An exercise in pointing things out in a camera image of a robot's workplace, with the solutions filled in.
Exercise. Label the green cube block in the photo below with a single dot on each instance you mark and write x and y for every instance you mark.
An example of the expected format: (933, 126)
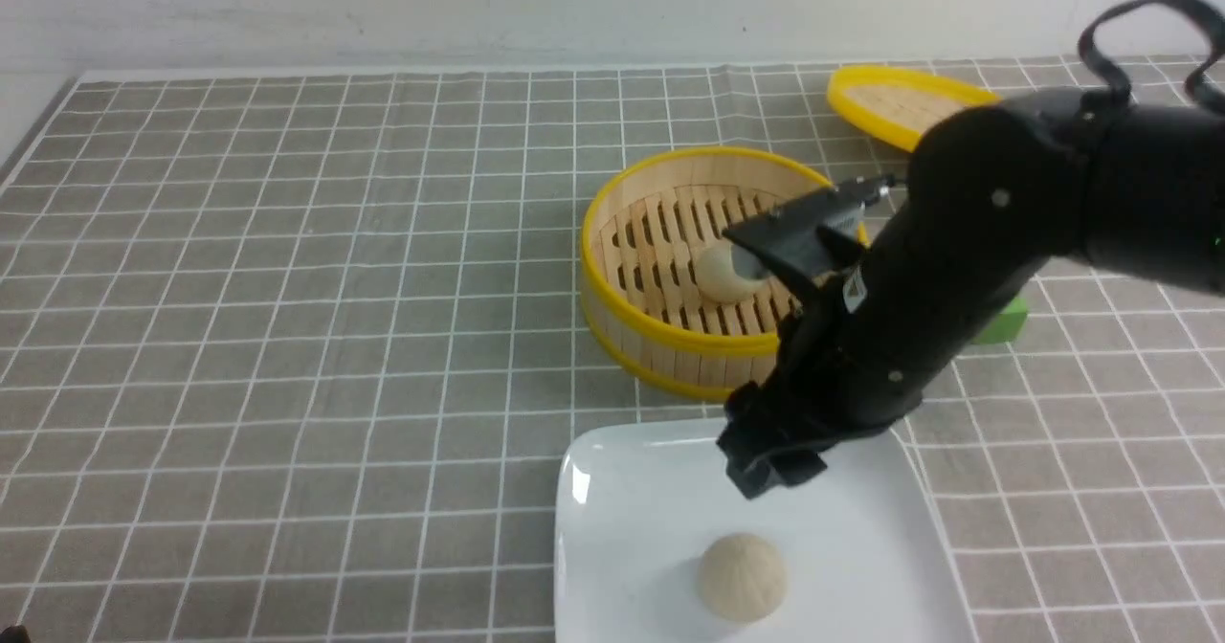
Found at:
(1006, 326)

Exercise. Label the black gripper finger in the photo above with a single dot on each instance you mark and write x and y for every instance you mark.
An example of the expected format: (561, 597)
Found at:
(748, 446)

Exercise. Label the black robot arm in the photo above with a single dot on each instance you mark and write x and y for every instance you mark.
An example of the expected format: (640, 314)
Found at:
(993, 192)

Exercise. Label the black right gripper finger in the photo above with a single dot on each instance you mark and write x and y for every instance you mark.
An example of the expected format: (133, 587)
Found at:
(792, 468)

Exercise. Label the yellow bamboo steamer basket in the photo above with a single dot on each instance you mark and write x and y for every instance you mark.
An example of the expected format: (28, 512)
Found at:
(641, 236)

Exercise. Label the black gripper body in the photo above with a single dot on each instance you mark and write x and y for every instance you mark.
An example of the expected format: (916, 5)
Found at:
(839, 375)

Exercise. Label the yellow bamboo steamer lid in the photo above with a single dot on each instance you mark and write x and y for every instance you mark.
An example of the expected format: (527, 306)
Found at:
(897, 105)

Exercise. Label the white steamed bun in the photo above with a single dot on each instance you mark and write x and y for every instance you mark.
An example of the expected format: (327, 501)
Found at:
(742, 578)
(727, 273)

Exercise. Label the grey checkered tablecloth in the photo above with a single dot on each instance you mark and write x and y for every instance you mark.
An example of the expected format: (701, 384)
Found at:
(299, 358)

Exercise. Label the white square plate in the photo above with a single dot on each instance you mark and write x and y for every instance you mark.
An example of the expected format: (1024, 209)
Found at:
(637, 505)

